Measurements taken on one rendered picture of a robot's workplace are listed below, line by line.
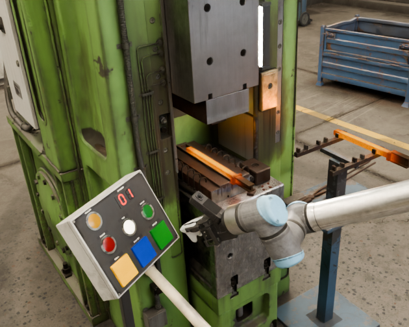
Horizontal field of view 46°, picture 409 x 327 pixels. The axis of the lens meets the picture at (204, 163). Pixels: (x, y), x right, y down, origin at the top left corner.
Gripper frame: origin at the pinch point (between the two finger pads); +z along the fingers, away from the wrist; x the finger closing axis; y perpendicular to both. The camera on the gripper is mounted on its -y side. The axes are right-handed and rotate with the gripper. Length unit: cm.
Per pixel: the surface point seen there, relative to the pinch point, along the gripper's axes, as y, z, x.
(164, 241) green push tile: 3.0, 10.3, -0.8
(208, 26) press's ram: -52, -20, 37
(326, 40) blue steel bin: 0, 103, 443
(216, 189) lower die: 3.4, 12.1, 37.8
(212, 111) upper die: -25.7, -4.6, 37.6
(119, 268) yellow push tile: -0.7, 10.3, -21.7
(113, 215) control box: -14.6, 11.0, -12.7
